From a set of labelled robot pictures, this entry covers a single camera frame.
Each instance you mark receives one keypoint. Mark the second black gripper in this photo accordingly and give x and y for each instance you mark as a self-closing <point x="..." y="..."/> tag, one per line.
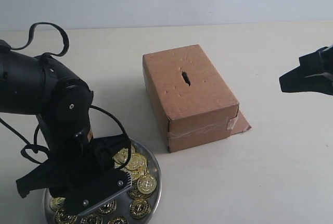
<point x="308" y="77"/>

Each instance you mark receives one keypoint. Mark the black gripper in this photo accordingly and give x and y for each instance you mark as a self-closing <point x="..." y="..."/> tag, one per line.
<point x="87" y="185"/>

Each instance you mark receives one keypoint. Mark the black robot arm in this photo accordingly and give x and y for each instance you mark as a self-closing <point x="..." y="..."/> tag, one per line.
<point x="44" y="87"/>

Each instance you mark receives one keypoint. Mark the brown cardboard box with slot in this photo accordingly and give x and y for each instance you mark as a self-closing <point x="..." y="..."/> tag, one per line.
<point x="192" y="103"/>

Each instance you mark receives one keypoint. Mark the gold coin left lower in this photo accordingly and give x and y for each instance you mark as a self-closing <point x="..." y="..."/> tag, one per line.
<point x="56" y="203"/>

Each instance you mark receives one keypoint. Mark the gold coin center large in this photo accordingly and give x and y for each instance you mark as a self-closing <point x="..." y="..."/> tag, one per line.
<point x="107" y="208"/>

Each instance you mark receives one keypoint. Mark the gold coin bottom middle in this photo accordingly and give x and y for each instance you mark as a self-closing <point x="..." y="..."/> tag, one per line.
<point x="92" y="218"/>

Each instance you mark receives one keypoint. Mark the gold coin bottom left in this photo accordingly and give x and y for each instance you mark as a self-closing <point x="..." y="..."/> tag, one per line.
<point x="62" y="217"/>

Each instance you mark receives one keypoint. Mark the gold coin bottom center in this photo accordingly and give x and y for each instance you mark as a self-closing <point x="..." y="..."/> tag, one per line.
<point x="118" y="220"/>

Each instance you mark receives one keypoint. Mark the gold coin right upper pile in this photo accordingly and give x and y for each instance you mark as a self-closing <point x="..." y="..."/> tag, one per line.
<point x="137" y="161"/>

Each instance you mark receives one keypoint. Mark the round steel plate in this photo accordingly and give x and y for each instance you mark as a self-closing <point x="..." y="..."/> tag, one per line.
<point x="125" y="199"/>

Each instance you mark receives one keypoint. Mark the gold coin right edge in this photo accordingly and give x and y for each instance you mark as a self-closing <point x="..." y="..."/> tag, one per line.
<point x="147" y="184"/>

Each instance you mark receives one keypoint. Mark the gold coin lower right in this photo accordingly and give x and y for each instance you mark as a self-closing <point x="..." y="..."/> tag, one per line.
<point x="139" y="208"/>

